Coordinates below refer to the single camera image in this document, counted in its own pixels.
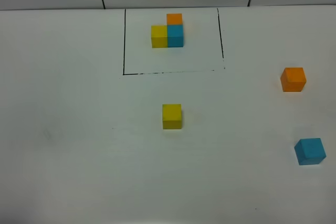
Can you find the template orange cube block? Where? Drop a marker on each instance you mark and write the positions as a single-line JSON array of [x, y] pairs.
[[174, 19]]

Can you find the template blue cube block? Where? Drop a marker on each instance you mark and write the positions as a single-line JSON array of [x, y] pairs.
[[175, 36]]

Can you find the template yellow cube block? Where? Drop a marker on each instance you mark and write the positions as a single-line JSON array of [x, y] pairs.
[[159, 36]]

